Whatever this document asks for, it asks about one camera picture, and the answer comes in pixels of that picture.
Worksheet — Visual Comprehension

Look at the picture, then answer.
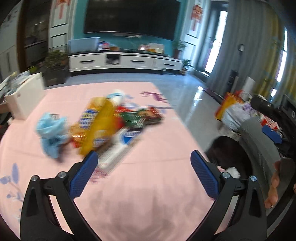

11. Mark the red snack wrapper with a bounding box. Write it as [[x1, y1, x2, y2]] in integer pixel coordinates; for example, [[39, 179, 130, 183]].
[[144, 106, 164, 121]]

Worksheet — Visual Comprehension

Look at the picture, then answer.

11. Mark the white TV cabinet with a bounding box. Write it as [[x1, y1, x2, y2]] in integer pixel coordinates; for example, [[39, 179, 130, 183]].
[[69, 51, 183, 72]]

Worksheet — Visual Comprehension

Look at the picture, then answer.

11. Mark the person's right hand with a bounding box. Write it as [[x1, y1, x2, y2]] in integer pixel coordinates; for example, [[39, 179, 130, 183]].
[[264, 158, 295, 209]]

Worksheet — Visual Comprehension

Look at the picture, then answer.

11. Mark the grey curtain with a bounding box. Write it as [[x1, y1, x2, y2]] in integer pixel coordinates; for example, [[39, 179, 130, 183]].
[[207, 1, 284, 97]]

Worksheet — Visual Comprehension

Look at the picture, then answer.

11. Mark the white medicine box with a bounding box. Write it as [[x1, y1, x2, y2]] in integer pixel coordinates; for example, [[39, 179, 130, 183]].
[[95, 128, 143, 177]]

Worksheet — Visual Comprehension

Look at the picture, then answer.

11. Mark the white plastic bag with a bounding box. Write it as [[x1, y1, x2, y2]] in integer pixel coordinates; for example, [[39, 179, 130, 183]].
[[221, 101, 258, 132]]

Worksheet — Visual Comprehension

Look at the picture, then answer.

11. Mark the white wooden box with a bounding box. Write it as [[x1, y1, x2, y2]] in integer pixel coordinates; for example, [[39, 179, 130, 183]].
[[5, 73, 45, 121]]

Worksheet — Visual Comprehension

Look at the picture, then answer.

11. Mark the orange shopping bag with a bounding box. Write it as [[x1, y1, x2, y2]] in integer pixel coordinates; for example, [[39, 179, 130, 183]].
[[215, 92, 244, 121]]

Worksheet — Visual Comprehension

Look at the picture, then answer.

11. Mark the white paper cup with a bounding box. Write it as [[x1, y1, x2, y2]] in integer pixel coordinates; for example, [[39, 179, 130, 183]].
[[106, 89, 125, 106]]

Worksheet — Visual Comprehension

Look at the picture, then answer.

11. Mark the potted plant by cabinet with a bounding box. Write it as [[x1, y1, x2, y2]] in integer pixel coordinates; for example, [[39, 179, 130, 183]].
[[173, 40, 187, 59]]

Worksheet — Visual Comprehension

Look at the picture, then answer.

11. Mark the pink printed tablecloth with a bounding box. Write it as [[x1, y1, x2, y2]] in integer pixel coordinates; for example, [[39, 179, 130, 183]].
[[1, 82, 213, 240]]

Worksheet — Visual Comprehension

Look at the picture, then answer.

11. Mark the clear plastic storage bin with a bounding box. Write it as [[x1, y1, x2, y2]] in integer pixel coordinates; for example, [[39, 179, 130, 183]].
[[68, 37, 100, 54]]

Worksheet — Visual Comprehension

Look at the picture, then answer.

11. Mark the small potted plant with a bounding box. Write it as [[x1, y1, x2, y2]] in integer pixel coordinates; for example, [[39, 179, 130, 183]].
[[180, 59, 192, 75]]

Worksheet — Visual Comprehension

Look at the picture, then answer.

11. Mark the yellow chip bag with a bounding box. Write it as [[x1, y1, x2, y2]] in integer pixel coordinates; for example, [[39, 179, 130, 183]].
[[69, 97, 117, 156]]

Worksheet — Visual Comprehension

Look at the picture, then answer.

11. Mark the black trash bin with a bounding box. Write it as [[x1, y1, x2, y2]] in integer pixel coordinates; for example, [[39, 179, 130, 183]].
[[205, 136, 253, 179]]

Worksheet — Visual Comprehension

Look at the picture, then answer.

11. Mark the white tissue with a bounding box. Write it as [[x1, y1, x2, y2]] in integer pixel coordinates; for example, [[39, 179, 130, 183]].
[[226, 167, 240, 179]]

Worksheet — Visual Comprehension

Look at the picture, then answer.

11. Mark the red cigarette pack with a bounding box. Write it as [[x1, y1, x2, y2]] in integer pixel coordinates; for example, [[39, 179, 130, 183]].
[[114, 106, 131, 130]]

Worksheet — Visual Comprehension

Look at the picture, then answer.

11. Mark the black television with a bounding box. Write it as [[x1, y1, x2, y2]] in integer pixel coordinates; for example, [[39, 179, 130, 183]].
[[84, 0, 181, 40]]

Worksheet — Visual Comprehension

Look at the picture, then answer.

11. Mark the light blue plastic bag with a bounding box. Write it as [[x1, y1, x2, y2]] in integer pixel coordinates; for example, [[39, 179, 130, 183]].
[[36, 113, 70, 159]]

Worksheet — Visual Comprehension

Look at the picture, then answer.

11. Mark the green snack wrapper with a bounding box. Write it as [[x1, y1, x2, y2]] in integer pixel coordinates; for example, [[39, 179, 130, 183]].
[[119, 109, 147, 129]]

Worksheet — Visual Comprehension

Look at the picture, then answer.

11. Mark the dark floor plant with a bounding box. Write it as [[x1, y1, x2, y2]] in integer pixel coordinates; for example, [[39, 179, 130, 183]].
[[43, 50, 69, 87]]

